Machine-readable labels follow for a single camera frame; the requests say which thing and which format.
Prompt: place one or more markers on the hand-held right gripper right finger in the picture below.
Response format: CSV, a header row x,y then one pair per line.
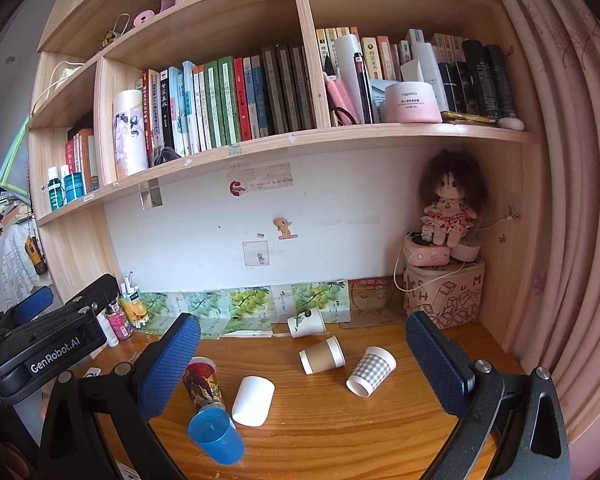
x,y
435,362

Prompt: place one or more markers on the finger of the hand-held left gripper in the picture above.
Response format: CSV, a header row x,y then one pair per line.
x,y
32,305
96,290

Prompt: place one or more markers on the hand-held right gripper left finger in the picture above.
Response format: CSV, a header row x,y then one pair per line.
x,y
167,367

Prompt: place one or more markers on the red printed paper cup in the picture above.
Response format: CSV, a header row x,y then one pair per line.
x,y
202,382

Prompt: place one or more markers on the grey checkered paper cup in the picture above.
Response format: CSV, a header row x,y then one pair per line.
x,y
372,370

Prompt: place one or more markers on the blue plastic cup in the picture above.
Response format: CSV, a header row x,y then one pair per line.
x,y
215,435

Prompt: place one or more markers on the plain white cup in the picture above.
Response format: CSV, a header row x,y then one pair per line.
x,y
252,402

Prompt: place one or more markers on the brown sleeve paper cup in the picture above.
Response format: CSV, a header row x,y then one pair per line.
x,y
325,355

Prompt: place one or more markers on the white leaf print cup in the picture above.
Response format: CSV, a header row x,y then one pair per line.
x,y
307,322

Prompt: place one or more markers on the pink bottle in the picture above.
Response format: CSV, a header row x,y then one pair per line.
x,y
119,322

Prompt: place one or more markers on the grey blanket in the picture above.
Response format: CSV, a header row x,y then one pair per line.
x,y
7,265

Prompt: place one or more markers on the printed storage box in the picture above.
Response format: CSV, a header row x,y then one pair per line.
x,y
445,295

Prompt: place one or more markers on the brown cartoon print card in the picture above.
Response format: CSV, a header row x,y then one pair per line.
x,y
375,300

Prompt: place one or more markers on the grape print paper strip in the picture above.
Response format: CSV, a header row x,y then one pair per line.
x,y
245,302

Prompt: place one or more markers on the teal bottle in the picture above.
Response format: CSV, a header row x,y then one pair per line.
x,y
55,192
74,187

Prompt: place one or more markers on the pink toy radio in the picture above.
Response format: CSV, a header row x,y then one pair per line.
x,y
427,252

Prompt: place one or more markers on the clear shelf hook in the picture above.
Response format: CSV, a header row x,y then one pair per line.
x,y
151,194

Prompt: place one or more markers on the white round device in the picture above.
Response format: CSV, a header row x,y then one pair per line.
x,y
467,252

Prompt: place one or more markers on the brown book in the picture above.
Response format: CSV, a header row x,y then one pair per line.
x,y
87,160

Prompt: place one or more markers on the red book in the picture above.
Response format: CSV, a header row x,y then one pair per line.
x,y
71,157

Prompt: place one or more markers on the square pale sticker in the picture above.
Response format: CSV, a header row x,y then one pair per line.
x,y
256,254

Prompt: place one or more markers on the green framed board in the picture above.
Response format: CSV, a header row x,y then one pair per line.
x,y
12,157

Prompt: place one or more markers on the white printed cylinder tin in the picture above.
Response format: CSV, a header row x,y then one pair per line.
x,y
130,132

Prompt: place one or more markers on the brown-haired plush doll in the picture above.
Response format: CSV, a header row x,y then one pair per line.
x,y
450,195

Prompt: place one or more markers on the orange duck sticker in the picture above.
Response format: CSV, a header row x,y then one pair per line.
x,y
284,227

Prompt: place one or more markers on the red mushroom note sticker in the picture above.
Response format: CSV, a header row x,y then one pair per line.
x,y
260,185

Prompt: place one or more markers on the white face mask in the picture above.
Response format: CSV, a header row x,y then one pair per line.
x,y
60,72

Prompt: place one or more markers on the row of colourful books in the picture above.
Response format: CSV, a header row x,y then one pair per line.
x,y
230,105

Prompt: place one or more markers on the pink curtain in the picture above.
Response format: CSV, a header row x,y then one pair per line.
x,y
570,160

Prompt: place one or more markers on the gold foil packet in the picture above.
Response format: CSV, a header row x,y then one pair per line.
x,y
467,118

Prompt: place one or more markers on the pale pink oval object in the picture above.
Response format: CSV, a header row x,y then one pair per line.
x,y
511,123

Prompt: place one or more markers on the pink cream jar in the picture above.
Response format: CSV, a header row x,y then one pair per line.
x,y
412,102

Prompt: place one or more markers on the white carton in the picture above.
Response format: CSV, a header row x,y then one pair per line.
x,y
382,97

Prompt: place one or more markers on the pink tape roll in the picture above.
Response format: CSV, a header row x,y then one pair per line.
x,y
143,19

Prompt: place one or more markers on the wooden bookshelf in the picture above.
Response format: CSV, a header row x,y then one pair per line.
x,y
205,30

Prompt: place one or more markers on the slim black tube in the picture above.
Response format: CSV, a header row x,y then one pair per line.
x,y
362,90

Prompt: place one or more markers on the pink pouch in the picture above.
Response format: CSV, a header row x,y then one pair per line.
x,y
340,95

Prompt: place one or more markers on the black bottle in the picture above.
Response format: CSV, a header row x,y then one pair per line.
x,y
501,82
476,77

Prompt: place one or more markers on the white bottle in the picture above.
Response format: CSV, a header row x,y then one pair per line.
x,y
425,62

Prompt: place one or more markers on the white cosmetic tube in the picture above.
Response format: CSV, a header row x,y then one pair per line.
x,y
349,67

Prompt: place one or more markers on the row of pale-spined books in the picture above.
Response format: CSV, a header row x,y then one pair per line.
x,y
395,47

